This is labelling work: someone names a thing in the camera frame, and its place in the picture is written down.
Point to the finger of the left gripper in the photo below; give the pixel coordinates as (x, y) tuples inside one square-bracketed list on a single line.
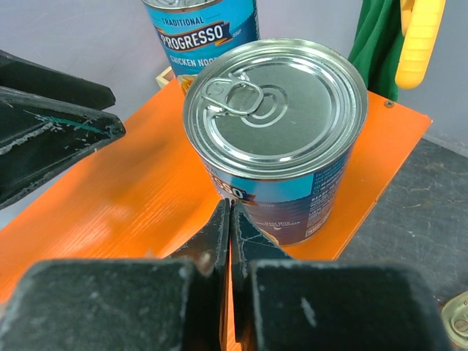
[(26, 76), (42, 137)]

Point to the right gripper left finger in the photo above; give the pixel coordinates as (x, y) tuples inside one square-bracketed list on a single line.
[(175, 303)]

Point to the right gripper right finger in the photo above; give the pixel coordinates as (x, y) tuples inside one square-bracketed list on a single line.
[(281, 303)]

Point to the oval tin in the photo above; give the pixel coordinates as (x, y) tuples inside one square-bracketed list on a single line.
[(454, 317)]

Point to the blue soup can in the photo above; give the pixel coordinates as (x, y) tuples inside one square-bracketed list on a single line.
[(194, 33)]

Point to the orange box counter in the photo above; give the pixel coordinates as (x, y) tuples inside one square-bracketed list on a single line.
[(147, 194)]

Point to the wooden tray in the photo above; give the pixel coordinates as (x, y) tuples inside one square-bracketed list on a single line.
[(163, 78)]

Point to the green tank top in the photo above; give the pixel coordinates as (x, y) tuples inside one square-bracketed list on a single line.
[(377, 46)]

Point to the yellow plastic hanger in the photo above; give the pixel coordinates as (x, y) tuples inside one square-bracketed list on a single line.
[(420, 22)]

